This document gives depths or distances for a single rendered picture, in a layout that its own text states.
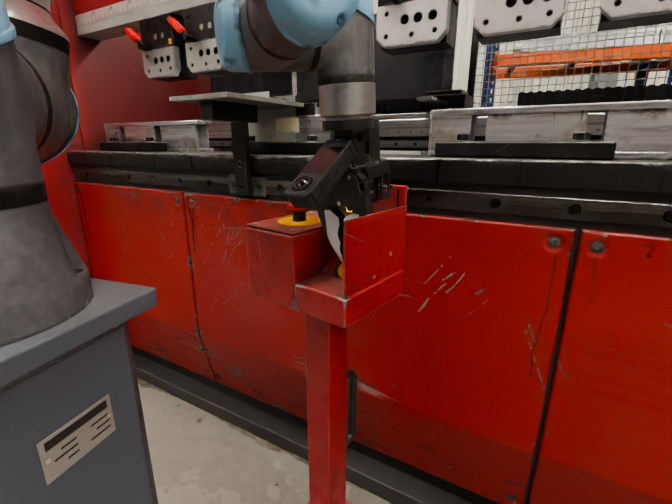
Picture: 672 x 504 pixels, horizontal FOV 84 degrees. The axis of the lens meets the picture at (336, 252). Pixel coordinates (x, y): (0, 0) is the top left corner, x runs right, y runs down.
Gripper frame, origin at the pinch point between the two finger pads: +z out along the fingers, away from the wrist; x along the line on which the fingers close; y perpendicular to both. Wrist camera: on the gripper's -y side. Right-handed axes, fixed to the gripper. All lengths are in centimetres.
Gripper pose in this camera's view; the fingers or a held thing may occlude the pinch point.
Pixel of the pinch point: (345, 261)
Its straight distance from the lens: 56.3
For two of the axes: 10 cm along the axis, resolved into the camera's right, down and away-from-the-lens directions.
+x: -7.8, -1.7, 6.0
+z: 0.6, 9.4, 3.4
